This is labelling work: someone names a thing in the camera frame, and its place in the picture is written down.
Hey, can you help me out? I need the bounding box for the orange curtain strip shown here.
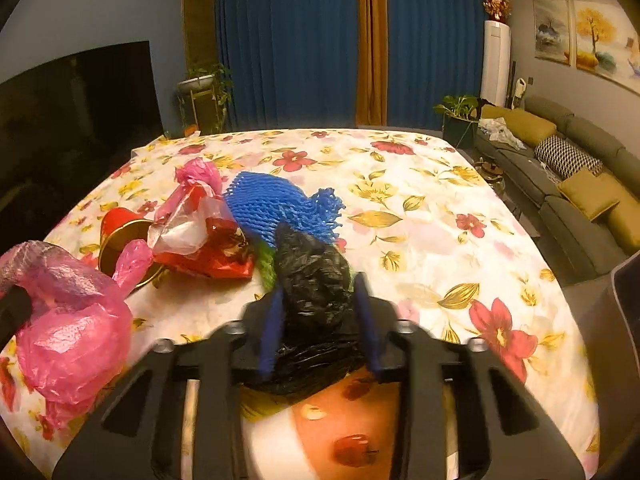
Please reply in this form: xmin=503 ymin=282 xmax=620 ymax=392
xmin=356 ymin=0 xmax=388 ymax=126

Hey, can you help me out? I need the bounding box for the small pink plastic bag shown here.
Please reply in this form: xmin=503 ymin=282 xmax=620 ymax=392
xmin=175 ymin=157 xmax=222 ymax=196

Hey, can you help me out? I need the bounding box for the grey trash bin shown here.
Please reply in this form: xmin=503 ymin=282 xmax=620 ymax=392
xmin=580 ymin=255 xmax=639 ymax=478

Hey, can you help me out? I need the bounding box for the grey sectional sofa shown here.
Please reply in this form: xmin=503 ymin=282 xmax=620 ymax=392
xmin=475 ymin=96 xmax=639 ymax=282

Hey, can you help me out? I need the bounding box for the clear red wrapper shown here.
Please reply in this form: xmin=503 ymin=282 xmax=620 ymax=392
xmin=148 ymin=182 xmax=254 ymax=280

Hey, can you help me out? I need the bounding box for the red flower decoration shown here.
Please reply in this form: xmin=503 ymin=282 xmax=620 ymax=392
xmin=483 ymin=0 xmax=512 ymax=24

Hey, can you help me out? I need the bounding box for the orange patterned paper cup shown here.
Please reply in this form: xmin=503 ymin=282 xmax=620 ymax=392
xmin=241 ymin=367 xmax=400 ymax=480

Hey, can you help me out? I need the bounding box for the yellow cushion far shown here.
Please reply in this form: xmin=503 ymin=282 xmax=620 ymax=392
xmin=480 ymin=104 xmax=556 ymax=148

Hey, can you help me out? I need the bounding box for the blue foam net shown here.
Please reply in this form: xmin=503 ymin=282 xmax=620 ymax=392
xmin=224 ymin=171 xmax=345 ymax=247

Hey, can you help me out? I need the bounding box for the small landscape painting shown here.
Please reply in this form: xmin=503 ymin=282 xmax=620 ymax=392
xmin=533 ymin=0 xmax=570 ymax=65

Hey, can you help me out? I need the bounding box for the patterned cushion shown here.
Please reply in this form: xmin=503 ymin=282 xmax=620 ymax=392
xmin=535 ymin=134 xmax=604 ymax=180

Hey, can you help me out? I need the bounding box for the small black plastic bag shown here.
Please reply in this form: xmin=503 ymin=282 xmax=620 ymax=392
xmin=245 ymin=223 xmax=364 ymax=403

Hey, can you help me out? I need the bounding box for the floral tablecloth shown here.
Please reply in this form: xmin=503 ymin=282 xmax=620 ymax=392
xmin=1 ymin=129 xmax=600 ymax=478

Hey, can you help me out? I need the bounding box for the tree and ship painting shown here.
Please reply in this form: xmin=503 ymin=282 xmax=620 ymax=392
xmin=573 ymin=0 xmax=639 ymax=94

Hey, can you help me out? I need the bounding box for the red gold-lined cup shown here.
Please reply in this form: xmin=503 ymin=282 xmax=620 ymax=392
xmin=98 ymin=207 xmax=152 ymax=276

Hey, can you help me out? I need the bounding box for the white cloth on sofa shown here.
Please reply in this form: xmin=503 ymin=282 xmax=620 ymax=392
xmin=478 ymin=117 xmax=526 ymax=151

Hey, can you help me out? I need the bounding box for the blue curtain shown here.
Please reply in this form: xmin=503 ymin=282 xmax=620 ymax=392
xmin=216 ymin=0 xmax=485 ymax=130

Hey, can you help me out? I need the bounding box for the black television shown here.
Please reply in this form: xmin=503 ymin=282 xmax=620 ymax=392
xmin=1 ymin=41 xmax=163 ymax=249

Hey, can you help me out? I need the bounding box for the yellow cushion back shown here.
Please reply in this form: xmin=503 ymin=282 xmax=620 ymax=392
xmin=598 ymin=172 xmax=640 ymax=255

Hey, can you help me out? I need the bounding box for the white standing air conditioner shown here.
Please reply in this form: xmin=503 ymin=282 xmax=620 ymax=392
xmin=480 ymin=20 xmax=511 ymax=106

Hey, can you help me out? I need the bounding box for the yellow cushion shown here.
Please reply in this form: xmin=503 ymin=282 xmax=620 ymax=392
xmin=598 ymin=172 xmax=640 ymax=255
xmin=480 ymin=104 xmax=556 ymax=148
xmin=556 ymin=169 xmax=620 ymax=222

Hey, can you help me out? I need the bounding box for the plant on stand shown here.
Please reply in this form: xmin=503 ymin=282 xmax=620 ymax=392
xmin=177 ymin=63 xmax=232 ymax=136

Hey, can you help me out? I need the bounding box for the potted plant by sofa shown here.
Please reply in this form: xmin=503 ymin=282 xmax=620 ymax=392
xmin=434 ymin=94 xmax=480 ymax=150

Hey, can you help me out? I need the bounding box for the wooden door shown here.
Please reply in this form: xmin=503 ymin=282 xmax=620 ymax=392
xmin=180 ymin=0 xmax=219 ymax=126

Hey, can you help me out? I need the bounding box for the yellow cushion front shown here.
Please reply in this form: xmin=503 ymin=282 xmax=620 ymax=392
xmin=556 ymin=169 xmax=620 ymax=222

